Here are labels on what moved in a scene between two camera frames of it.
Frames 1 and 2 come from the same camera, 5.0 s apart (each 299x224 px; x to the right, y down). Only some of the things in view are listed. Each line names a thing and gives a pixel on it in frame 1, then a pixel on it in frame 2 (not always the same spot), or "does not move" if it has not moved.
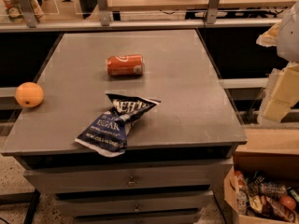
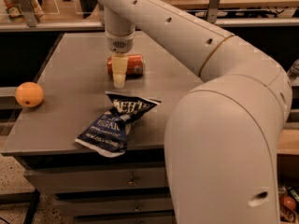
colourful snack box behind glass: x=10 y=3 does not move
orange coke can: x=125 y=65 does not move
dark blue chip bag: x=107 y=133 does not move
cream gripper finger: x=281 y=92 → x=120 y=62
